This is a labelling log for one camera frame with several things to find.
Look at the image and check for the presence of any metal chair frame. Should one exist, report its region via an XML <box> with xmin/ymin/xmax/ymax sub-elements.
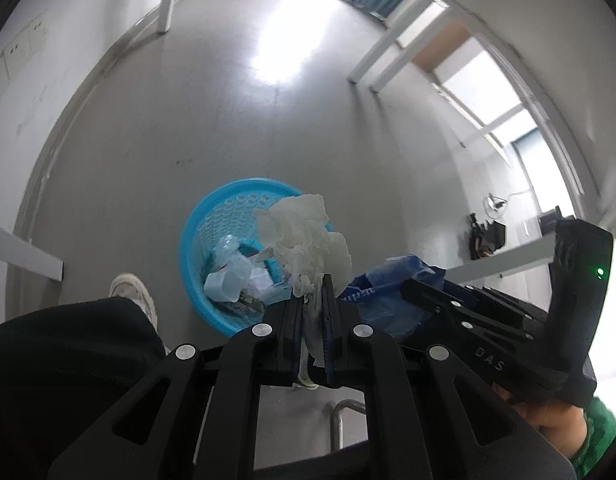
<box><xmin>330</xmin><ymin>398</ymin><xmax>369</xmax><ymax>457</ymax></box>

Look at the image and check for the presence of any black box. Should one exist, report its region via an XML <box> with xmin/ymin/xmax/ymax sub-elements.
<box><xmin>537</xmin><ymin>206</ymin><xmax>564</xmax><ymax>234</ymax></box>

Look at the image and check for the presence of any blue plastic bag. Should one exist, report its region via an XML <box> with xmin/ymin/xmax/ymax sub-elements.
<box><xmin>337</xmin><ymin>253</ymin><xmax>448</xmax><ymax>342</ymax></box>

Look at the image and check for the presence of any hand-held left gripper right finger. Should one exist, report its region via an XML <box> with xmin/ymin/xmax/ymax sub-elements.
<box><xmin>321</xmin><ymin>274</ymin><xmax>579</xmax><ymax>480</ymax></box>

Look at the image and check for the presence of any black cable bundle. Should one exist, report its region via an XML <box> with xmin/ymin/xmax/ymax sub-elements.
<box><xmin>468</xmin><ymin>212</ymin><xmax>507</xmax><ymax>261</ymax></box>

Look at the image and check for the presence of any wall outlet panel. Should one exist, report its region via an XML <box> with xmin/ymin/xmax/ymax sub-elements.
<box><xmin>0</xmin><ymin>14</ymin><xmax>52</xmax><ymax>95</ymax></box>

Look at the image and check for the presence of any white tissue paper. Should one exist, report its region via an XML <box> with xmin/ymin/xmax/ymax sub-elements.
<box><xmin>253</xmin><ymin>193</ymin><xmax>353</xmax><ymax>392</ymax></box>

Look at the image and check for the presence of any dark snack wrapper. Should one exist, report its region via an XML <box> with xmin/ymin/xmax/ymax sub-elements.
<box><xmin>234</xmin><ymin>290</ymin><xmax>269</xmax><ymax>314</ymax></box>

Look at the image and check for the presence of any clear plastic wrap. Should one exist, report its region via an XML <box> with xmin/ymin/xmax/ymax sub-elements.
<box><xmin>210</xmin><ymin>235</ymin><xmax>253</xmax><ymax>270</ymax></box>

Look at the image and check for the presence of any white table frame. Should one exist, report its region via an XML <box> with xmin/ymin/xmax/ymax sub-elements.
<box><xmin>347</xmin><ymin>0</ymin><xmax>451</xmax><ymax>94</ymax></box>

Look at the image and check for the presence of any person's right hand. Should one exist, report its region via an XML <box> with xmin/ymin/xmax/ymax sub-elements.
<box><xmin>508</xmin><ymin>400</ymin><xmax>589</xmax><ymax>459</ymax></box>

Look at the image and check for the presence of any crumpled white plastic film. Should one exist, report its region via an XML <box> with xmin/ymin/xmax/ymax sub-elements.
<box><xmin>203</xmin><ymin>252</ymin><xmax>253</xmax><ymax>304</ymax></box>

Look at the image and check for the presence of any person's right forearm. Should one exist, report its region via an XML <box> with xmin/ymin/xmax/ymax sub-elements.
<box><xmin>569</xmin><ymin>396</ymin><xmax>616</xmax><ymax>479</ymax></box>

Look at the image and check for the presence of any white round device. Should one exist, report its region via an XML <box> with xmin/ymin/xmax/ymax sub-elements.
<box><xmin>482</xmin><ymin>192</ymin><xmax>512</xmax><ymax>219</ymax></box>

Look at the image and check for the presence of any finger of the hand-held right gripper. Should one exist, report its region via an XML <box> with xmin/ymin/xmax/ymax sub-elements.
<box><xmin>400</xmin><ymin>278</ymin><xmax>527</xmax><ymax>356</ymax></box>
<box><xmin>444</xmin><ymin>282</ymin><xmax>552</xmax><ymax>330</ymax></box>

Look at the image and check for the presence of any white sneaker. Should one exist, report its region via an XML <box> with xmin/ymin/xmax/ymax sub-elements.
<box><xmin>109</xmin><ymin>273</ymin><xmax>159</xmax><ymax>332</ymax></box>

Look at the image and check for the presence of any blue plastic wastebasket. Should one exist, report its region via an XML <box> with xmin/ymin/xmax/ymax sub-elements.
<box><xmin>179</xmin><ymin>177</ymin><xmax>315</xmax><ymax>339</ymax></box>

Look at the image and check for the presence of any person's left leg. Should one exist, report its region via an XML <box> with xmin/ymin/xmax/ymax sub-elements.
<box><xmin>0</xmin><ymin>296</ymin><xmax>170</xmax><ymax>480</ymax></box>

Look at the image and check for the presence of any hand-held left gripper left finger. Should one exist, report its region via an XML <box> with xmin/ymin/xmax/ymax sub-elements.
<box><xmin>47</xmin><ymin>287</ymin><xmax>309</xmax><ymax>480</ymax></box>

